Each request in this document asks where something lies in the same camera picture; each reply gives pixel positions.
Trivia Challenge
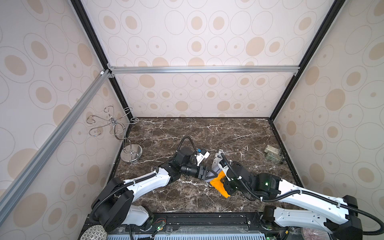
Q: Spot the orange cleaning cloth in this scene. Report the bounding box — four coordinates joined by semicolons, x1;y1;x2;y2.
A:
210;171;230;198

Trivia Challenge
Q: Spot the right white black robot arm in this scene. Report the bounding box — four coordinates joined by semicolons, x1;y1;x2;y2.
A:
218;154;384;240

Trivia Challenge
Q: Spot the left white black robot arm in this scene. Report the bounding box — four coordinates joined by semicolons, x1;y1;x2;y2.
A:
89;136;218;232

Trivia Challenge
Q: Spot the green clear box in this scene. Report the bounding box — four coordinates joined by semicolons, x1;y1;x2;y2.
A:
264;145;284;164

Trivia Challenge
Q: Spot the chrome hook stand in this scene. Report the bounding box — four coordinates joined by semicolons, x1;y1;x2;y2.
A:
86;105;143;165

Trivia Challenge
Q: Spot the pink ribbed round object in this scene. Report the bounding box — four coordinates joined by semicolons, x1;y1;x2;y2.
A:
302;228;324;240

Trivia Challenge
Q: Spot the patterned round object left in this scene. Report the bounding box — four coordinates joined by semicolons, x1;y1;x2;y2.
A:
80;225;108;240

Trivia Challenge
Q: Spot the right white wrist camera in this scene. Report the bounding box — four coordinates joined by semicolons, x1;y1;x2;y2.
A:
218;159;231;181

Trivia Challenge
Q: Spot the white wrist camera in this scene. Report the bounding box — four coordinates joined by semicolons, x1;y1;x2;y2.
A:
218;159;231;181
195;149;210;166

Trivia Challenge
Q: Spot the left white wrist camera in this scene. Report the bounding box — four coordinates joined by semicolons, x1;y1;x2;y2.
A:
195;149;210;166

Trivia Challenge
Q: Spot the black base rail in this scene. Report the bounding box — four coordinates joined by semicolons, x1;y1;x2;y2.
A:
79;212;290;240

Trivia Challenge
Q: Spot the horizontal aluminium frame bar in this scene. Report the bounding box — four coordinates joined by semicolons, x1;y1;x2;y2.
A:
102;65;300;75

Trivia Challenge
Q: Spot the diagonal aluminium frame bar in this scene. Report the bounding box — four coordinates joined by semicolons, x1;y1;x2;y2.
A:
1;69;112;224

